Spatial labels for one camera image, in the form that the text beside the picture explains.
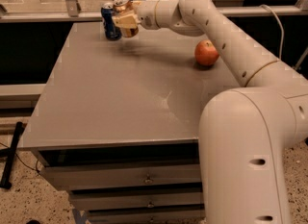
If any white cable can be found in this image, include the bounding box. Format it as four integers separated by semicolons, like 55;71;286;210
260;4;286;61

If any grey drawer cabinet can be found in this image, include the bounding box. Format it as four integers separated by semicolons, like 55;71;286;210
18;18;242;224

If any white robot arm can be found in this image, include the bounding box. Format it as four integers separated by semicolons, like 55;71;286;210
113;0;308;224

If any middle grey drawer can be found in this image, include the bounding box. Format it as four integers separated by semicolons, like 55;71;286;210
69;188;203;211

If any red apple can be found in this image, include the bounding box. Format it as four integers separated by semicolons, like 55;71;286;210
194;40;219;66

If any top grey drawer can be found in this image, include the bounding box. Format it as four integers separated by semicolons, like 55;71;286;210
42;164;201;190

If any orange soda can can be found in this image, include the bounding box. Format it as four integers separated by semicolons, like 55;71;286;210
113;0;139;37

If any black bar on floor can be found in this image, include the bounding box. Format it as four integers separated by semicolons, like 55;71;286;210
0;122;24;189

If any bottom grey drawer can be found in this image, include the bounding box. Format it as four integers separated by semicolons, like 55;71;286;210
87;205;205;224

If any grey drawer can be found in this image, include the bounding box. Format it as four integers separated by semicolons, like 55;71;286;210
87;205;205;224
69;188;203;211
42;164;201;190

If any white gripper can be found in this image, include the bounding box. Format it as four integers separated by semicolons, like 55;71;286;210
113;0;160;30

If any metal railing frame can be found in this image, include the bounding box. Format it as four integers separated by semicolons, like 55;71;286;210
0;0;308;24

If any blue pepsi can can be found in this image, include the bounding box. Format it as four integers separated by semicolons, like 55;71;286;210
101;2;121;40

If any thin black floor cable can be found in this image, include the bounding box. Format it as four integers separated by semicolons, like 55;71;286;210
0;141;41;173

